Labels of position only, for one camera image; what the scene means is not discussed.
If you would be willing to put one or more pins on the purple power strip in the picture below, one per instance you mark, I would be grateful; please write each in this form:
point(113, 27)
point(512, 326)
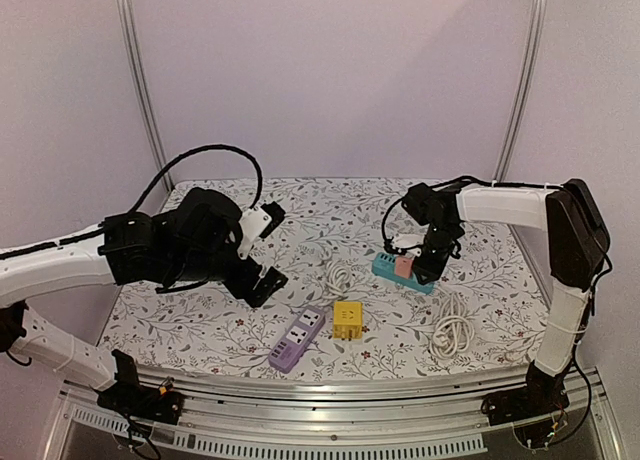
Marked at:
point(289, 349)

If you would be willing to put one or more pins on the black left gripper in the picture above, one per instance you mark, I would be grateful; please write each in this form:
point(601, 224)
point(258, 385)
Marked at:
point(266, 286)

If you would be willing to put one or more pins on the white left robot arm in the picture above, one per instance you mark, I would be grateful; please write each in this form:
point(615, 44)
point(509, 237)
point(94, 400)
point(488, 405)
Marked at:
point(42, 281)

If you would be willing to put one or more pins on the left aluminium frame post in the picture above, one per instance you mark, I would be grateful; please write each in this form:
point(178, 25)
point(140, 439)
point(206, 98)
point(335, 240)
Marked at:
point(134, 55)

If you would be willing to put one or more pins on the aluminium frame post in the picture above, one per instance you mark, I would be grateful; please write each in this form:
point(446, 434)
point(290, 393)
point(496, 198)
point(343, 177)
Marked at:
point(134, 55)
point(517, 112)

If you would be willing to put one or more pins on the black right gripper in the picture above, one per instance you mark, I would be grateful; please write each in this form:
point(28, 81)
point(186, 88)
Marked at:
point(435, 259)

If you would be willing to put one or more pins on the teal power strip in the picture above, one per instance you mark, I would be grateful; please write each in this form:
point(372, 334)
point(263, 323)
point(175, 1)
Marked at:
point(383, 266)

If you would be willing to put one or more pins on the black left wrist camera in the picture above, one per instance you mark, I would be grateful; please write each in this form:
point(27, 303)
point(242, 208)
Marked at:
point(205, 207)

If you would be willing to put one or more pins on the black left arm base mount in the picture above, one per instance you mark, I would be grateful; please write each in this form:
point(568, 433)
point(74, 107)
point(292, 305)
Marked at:
point(130, 398)

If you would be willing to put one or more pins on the aluminium front rail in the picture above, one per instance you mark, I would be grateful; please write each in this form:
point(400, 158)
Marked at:
point(227, 417)

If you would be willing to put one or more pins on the pink charger plug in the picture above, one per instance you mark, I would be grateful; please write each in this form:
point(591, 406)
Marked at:
point(403, 267)

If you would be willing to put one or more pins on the right aluminium frame post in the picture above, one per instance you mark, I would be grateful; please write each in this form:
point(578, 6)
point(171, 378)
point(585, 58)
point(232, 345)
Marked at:
point(517, 112)

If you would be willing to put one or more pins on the yellow cube socket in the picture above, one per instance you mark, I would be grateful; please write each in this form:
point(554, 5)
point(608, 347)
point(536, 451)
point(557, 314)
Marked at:
point(347, 320)

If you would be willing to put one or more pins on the floral table mat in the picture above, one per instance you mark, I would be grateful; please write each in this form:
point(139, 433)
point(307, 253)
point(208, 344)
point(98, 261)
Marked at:
point(486, 312)

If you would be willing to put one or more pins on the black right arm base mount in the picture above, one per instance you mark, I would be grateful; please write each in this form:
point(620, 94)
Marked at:
point(542, 394)

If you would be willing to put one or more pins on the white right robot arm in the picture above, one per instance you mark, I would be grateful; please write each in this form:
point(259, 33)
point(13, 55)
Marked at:
point(578, 244)

